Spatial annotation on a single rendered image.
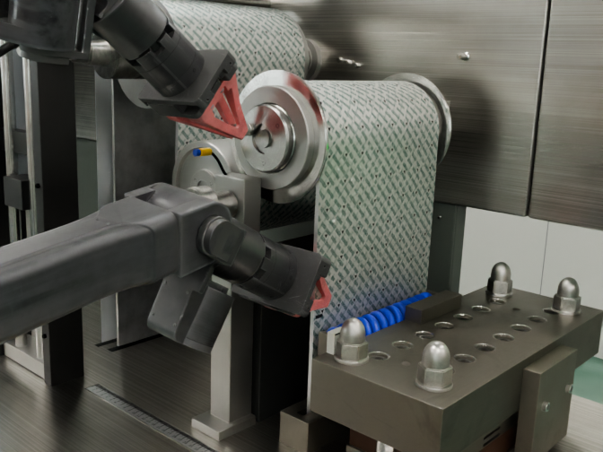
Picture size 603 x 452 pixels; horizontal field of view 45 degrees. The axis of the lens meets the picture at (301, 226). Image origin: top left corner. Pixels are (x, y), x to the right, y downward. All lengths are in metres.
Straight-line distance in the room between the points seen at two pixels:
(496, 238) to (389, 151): 2.84
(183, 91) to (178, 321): 0.22
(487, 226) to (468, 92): 2.69
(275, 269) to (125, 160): 0.43
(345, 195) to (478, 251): 2.96
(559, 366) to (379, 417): 0.23
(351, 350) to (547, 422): 0.25
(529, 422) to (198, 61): 0.52
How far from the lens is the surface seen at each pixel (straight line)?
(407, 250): 0.95
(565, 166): 0.99
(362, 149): 0.84
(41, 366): 1.06
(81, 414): 0.96
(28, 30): 0.67
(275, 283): 0.73
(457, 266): 1.11
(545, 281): 3.64
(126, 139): 1.08
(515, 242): 3.66
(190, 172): 0.93
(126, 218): 0.58
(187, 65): 0.72
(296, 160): 0.78
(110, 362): 1.10
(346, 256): 0.85
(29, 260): 0.53
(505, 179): 1.02
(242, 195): 0.81
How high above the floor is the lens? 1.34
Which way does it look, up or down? 13 degrees down
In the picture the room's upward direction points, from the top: 2 degrees clockwise
